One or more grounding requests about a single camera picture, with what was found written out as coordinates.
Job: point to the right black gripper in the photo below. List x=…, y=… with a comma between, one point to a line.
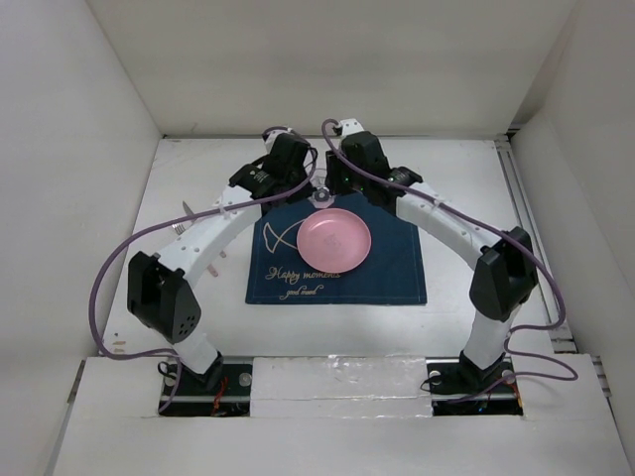
x=334, y=179

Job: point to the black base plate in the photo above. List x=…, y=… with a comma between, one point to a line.
x=231, y=397
x=454, y=396

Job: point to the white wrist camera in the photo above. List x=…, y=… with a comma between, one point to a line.
x=269, y=135
x=346, y=127

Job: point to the navy fish placemat cloth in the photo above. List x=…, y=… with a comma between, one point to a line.
x=392, y=274

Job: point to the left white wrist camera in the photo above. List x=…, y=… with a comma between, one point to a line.
x=269, y=135

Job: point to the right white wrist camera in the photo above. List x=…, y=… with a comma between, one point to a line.
x=346, y=127

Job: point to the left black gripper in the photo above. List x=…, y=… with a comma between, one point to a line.
x=301, y=194

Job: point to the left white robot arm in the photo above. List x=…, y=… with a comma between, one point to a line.
x=160, y=291

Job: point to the clear drinking glass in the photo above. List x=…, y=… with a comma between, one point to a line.
x=321, y=196

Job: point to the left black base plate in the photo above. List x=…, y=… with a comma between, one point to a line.
x=231, y=397

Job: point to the aluminium rail right wall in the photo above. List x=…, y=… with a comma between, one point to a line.
x=561, y=338

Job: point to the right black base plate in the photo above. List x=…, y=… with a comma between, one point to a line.
x=454, y=396

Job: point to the pink plastic plate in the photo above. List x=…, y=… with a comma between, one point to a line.
x=334, y=241

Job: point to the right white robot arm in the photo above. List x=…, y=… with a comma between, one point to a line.
x=503, y=275

